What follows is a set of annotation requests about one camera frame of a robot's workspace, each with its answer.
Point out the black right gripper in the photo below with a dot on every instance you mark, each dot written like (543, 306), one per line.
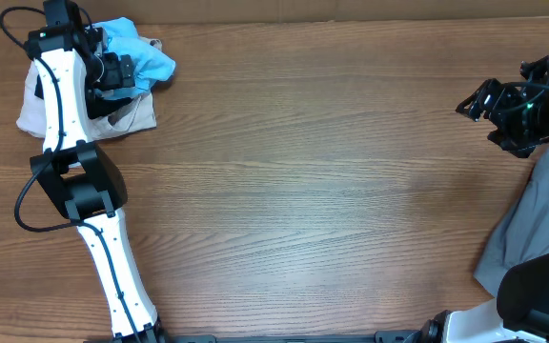
(481, 100)

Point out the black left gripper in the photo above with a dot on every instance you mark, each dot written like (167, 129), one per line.
(113, 78)

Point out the light blue t-shirt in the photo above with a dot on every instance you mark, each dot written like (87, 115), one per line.
(151, 65)

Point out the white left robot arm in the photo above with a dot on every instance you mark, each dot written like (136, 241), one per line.
(80, 180)

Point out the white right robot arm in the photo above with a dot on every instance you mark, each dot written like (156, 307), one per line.
(514, 267)

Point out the black folded garment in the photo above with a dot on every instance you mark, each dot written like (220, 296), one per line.
(103, 107)

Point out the beige folded garment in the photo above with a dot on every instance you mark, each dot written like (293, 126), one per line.
(137, 116)

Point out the grey garment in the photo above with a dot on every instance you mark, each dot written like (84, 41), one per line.
(523, 232)

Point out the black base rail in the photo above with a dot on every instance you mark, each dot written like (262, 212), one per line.
(303, 338)

